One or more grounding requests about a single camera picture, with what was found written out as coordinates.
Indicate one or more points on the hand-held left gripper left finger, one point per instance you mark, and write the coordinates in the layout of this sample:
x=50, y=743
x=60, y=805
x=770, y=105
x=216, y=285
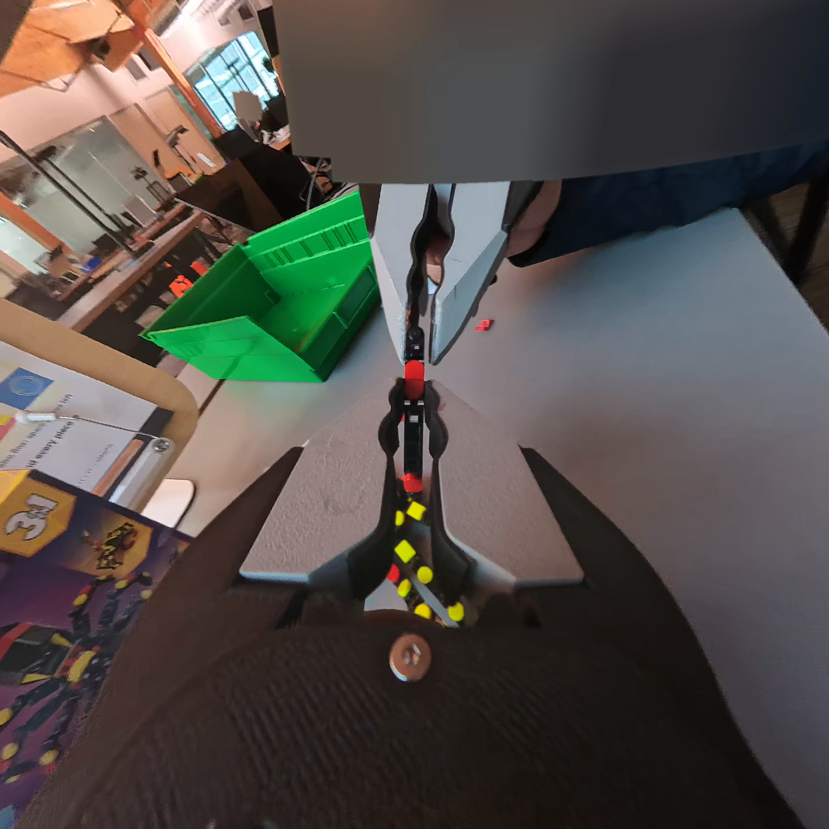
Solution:
x=324, y=511

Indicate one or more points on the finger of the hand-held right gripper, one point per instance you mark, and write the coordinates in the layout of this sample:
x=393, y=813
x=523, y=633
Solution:
x=392, y=259
x=473, y=252

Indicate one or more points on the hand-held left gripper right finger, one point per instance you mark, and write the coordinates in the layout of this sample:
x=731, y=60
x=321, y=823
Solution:
x=505, y=511

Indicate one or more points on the black yellow lego scorpion model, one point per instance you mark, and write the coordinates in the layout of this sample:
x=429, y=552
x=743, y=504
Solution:
x=414, y=563

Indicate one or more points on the black red lego claw arm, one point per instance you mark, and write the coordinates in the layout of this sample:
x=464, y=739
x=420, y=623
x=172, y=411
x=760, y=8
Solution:
x=413, y=427

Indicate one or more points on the person's right forearm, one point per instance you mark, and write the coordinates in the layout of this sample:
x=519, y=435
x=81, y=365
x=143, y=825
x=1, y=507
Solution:
x=647, y=207

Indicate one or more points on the lego set box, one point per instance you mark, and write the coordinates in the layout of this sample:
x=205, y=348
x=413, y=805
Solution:
x=65, y=615

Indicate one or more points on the person's right hand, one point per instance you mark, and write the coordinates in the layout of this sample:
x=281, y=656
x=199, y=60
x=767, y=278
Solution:
x=537, y=217

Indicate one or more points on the green plastic bin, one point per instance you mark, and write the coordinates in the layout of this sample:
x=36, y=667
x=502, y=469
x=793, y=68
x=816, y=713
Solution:
x=272, y=304

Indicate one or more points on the wooden instruction board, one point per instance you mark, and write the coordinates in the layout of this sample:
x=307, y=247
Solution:
x=97, y=401

